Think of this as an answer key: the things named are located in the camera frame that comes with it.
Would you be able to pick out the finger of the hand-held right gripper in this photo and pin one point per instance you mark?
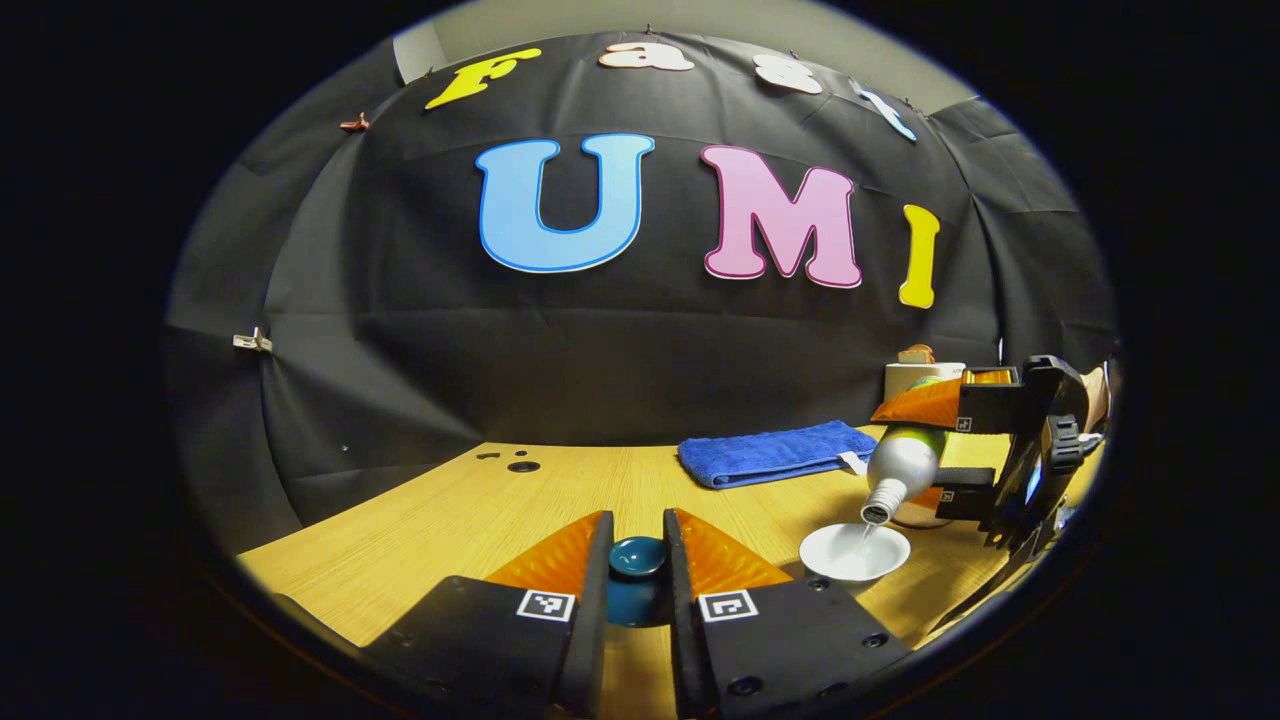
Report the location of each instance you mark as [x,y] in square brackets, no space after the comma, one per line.
[970,503]
[925,405]

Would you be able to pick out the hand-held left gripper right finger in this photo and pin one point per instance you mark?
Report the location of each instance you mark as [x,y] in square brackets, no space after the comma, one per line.
[682,620]

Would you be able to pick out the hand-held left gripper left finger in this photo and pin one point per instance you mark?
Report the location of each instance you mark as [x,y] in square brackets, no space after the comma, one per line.
[590,620]

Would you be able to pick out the round brown coaster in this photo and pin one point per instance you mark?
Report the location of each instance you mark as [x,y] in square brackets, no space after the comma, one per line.
[925,517]

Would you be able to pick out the silver green water bottle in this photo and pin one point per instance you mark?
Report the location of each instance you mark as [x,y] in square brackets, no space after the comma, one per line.
[900,465]

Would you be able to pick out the teal teacup lid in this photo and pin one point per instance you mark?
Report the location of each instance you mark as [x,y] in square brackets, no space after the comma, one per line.
[637,556]

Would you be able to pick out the white teacup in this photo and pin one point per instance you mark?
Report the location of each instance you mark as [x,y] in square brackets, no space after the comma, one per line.
[855,555]

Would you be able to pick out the white toaster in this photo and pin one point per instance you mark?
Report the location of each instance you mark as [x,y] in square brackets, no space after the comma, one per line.
[905,378]

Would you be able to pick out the toast slice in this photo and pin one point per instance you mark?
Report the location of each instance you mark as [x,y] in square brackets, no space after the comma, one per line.
[915,354]

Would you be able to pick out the blue folded towel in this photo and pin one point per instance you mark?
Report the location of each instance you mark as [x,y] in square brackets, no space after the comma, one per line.
[770,455]

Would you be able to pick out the black backdrop cloth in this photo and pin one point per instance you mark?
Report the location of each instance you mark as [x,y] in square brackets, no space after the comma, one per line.
[600,350]

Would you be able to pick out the white backdrop clip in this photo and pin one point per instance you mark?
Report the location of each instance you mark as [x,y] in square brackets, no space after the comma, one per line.
[252,341]

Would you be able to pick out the red backdrop clip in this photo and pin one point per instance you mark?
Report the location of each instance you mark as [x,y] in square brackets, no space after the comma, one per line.
[355,124]

